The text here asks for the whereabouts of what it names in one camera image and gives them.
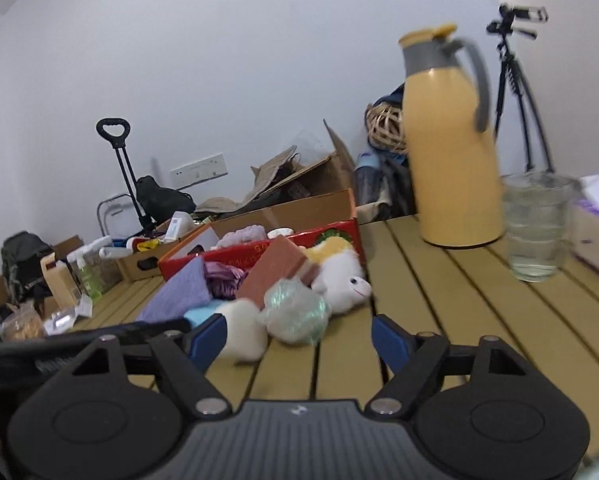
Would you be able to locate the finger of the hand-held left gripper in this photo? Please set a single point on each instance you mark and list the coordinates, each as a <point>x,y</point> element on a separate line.
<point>144,329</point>

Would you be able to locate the wicker ball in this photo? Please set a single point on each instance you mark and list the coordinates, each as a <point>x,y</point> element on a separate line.
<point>385,125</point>

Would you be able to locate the red cardboard box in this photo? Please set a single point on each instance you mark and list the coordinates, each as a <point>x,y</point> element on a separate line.
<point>329,234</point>

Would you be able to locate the white plastic jar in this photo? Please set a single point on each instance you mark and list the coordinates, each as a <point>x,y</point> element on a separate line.
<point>178,225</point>

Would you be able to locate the small white soft item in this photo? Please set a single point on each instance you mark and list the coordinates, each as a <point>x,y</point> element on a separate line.
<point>279,233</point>

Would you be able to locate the clear water bottle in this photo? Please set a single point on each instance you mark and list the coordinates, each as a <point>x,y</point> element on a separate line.
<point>367,180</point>

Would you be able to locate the large open cardboard box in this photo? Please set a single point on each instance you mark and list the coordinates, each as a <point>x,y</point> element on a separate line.
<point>324,175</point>

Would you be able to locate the hand trolley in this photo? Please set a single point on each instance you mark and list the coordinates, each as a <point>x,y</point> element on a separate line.
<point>125,167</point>

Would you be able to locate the white bottle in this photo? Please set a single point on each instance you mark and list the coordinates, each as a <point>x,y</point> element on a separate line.
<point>114,251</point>

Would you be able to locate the lilac knit item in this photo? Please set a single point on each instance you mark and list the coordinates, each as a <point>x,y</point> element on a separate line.
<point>244,236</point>

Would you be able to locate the yellow packet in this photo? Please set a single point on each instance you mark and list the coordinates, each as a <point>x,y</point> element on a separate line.
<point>147,245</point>

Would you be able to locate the brown snack bag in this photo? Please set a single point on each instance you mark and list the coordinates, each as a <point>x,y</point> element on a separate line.
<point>22,325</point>

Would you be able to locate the clear glass cup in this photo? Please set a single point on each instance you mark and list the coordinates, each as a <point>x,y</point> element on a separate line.
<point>534,230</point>

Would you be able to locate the black tripod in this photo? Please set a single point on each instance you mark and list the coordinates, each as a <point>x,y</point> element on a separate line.
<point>503,85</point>

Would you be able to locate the white wall socket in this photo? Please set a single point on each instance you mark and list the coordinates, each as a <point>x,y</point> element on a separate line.
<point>199,170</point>

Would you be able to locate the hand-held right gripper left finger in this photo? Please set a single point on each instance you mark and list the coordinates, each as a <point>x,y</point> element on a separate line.
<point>210,341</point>

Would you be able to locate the green spray bottle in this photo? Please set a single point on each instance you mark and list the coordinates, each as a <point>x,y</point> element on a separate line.
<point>89,277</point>

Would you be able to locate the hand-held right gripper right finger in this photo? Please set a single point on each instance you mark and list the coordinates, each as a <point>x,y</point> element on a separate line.
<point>387,342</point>

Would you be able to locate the white and yellow plush toy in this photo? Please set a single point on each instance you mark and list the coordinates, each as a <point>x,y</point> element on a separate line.
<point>342,280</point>

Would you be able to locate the purple tissue box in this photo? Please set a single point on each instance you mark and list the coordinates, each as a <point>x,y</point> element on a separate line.
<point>597,240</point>

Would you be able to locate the lavender cloth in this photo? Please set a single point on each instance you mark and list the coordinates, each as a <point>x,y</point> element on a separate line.
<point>179,290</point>

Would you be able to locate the beige carton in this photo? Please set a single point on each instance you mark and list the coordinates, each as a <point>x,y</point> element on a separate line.
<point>59,285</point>

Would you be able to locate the white fluffy ball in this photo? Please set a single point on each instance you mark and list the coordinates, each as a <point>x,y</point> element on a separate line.
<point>244,332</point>

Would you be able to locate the black bag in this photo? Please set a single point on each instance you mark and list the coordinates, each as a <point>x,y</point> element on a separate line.
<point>162,199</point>

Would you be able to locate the purple satin scrunchie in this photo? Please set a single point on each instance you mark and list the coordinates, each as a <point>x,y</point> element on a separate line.
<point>224,280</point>

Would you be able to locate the dark backpack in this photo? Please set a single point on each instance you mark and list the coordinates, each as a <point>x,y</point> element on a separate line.
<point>24,260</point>

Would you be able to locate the yellow thermos jug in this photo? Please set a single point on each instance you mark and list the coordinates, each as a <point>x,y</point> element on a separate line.
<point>449,160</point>

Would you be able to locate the clear plastic packaging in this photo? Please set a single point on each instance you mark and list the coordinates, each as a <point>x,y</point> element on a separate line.
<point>69,317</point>

